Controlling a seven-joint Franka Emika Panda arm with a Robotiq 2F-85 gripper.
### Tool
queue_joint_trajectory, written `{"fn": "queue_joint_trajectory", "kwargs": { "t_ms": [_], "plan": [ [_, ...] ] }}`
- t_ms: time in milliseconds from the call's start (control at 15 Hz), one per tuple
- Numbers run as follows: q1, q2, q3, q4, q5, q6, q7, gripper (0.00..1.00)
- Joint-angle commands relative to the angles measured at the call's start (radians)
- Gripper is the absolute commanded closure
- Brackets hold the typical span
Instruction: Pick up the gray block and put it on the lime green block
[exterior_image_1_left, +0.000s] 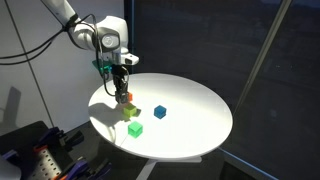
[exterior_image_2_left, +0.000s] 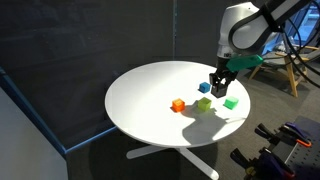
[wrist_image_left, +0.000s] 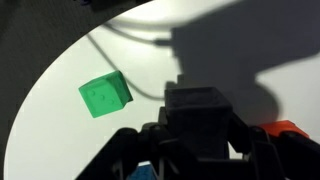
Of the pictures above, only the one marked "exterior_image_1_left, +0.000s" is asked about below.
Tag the blue block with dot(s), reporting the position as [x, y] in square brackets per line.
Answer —
[160, 112]

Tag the gray block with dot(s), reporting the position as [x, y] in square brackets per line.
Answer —
[124, 98]

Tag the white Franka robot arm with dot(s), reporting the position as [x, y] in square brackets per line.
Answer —
[83, 31]

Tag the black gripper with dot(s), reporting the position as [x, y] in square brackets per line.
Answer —
[120, 72]

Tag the white rounded housing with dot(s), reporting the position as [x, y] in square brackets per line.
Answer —
[8, 170]

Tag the blue frame base bar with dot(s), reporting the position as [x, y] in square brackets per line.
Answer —
[248, 165]

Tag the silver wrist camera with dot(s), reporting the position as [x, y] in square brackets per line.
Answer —
[130, 60]

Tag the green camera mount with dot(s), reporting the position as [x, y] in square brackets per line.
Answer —
[101, 66]

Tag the white table base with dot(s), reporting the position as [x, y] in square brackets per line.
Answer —
[150, 168]

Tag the gray panel seam pole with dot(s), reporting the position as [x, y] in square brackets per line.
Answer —
[263, 55]

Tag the orange block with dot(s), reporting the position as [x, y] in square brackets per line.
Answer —
[130, 97]

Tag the purple clamp with orange tip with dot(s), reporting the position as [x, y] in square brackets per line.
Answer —
[50, 138]
[83, 168]

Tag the lime green block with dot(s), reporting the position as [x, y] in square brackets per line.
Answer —
[130, 110]

